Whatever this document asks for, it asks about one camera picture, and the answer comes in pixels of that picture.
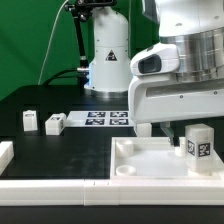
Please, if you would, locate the white cable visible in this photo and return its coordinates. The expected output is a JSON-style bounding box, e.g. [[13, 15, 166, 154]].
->
[[37, 0, 71, 86]]

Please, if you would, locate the white U-shaped obstacle fence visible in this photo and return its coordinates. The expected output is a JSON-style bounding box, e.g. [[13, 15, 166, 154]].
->
[[0, 146, 224, 206]]

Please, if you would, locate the fiducial marker sheet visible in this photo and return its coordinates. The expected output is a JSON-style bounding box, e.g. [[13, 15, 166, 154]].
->
[[66, 111, 134, 127]]

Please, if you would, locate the white square table top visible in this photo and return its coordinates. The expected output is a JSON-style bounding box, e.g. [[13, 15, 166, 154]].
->
[[110, 137, 224, 180]]

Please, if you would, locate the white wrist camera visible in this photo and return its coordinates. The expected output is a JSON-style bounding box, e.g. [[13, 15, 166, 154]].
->
[[130, 43, 180, 76]]

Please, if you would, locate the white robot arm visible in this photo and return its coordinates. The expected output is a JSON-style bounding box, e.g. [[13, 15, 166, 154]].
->
[[128, 0, 224, 145]]

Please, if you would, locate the black cable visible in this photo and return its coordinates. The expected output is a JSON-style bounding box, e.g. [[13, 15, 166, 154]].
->
[[44, 67, 90, 86]]

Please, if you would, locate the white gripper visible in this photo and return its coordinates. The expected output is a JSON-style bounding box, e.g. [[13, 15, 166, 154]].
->
[[128, 75, 224, 145]]

